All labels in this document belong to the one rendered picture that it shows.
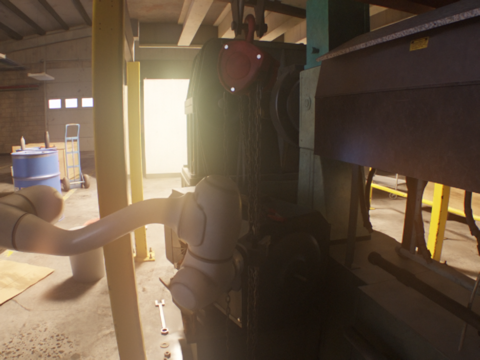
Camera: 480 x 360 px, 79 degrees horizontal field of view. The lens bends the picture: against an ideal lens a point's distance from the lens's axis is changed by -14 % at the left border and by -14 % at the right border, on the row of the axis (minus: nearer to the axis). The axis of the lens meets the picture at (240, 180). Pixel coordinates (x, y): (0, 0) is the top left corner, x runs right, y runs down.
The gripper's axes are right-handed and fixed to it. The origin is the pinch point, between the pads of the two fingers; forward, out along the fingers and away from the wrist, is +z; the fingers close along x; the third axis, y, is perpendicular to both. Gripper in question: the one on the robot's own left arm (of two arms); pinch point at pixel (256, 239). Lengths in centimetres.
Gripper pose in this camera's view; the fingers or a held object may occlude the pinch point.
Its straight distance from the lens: 101.7
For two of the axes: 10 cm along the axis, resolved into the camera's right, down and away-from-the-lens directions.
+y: 0.0, -9.8, -1.8
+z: 4.5, -1.6, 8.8
